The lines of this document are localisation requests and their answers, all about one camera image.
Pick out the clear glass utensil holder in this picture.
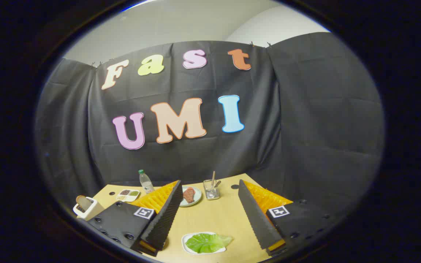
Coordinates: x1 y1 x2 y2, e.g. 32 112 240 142
203 179 221 201

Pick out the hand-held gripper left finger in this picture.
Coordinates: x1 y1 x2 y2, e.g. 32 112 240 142
86 180 183 257

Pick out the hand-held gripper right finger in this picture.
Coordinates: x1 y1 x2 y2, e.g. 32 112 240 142
238 179 339 257

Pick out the toasted bread slice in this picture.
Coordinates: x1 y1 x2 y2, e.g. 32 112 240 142
76 195 93 212

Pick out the cream toaster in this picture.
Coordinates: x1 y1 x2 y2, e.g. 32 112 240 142
73 196 105 221

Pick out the light blue round plate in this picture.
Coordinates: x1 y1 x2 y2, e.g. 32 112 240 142
179 186 202 207

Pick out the clear plastic water bottle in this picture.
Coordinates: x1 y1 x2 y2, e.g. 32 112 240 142
139 169 155 194

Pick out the green lettuce leaf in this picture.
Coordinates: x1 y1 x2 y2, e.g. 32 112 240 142
185 233 234 254

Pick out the white divided seasoning dish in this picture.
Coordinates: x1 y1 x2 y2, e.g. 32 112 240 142
116 189 141 203

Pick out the white oval dish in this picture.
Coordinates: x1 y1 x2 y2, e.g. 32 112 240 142
182 232 227 255

